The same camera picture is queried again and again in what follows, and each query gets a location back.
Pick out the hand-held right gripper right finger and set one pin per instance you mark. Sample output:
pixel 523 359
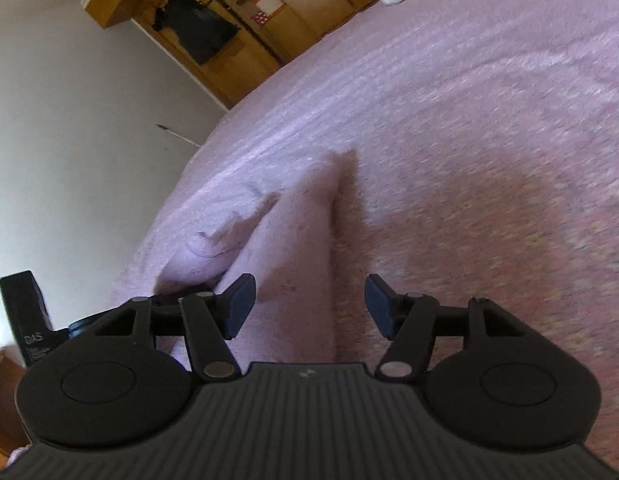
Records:
pixel 379 305

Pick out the wooden furniture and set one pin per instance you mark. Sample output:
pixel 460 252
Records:
pixel 4 400

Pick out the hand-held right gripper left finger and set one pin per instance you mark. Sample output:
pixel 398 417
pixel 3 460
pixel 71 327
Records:
pixel 239 305

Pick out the dark hanging clothes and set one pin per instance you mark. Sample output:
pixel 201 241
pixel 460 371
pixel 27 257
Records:
pixel 199 25

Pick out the thin white stick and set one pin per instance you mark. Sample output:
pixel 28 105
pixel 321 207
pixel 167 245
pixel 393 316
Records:
pixel 179 135

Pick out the red and white box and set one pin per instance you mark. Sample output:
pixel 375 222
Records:
pixel 267 7

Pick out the wooden wardrobe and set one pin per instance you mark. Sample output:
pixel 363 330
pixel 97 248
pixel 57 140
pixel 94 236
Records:
pixel 299 25

